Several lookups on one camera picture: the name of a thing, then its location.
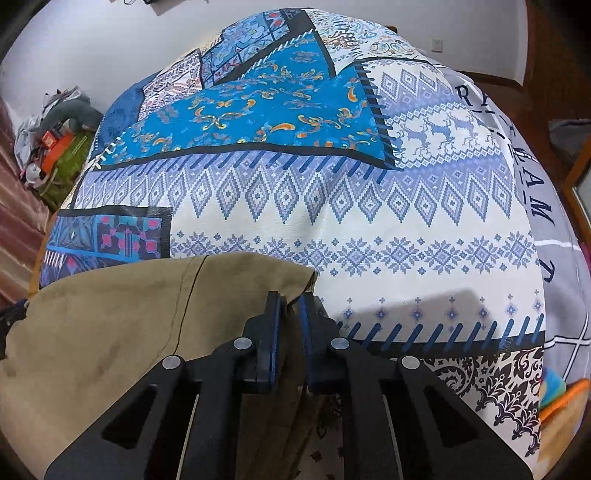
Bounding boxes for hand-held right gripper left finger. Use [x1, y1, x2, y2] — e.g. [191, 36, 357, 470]
[44, 291, 288, 480]

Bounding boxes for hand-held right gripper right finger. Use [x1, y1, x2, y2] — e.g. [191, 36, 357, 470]
[297, 294, 550, 480]

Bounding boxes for khaki pants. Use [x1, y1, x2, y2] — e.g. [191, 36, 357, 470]
[0, 253, 319, 480]

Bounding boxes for blue patterned patchwork blanket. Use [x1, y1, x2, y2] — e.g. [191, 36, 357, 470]
[39, 7, 546, 480]

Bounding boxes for green mat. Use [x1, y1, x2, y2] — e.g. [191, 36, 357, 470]
[39, 129, 100, 210]

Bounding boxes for grey lettered bed sheet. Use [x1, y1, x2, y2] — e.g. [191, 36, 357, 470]
[425, 58, 591, 384]

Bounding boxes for colourful toy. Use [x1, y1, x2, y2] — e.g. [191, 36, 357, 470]
[538, 367, 591, 425]

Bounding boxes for pile of clutter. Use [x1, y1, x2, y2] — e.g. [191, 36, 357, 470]
[14, 85, 105, 188]

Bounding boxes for wooden furniture frame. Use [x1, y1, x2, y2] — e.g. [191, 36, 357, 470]
[561, 138, 591, 208]

